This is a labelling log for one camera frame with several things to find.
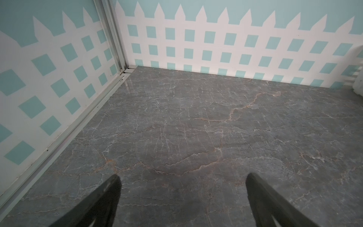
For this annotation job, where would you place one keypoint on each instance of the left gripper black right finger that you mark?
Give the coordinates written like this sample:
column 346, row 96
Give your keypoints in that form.
column 269, row 207

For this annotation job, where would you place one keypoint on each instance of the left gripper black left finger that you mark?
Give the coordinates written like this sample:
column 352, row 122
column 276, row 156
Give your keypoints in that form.
column 98, row 209

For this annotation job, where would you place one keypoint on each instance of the white plastic basket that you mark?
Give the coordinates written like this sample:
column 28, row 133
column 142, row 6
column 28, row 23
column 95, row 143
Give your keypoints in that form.
column 358, row 83

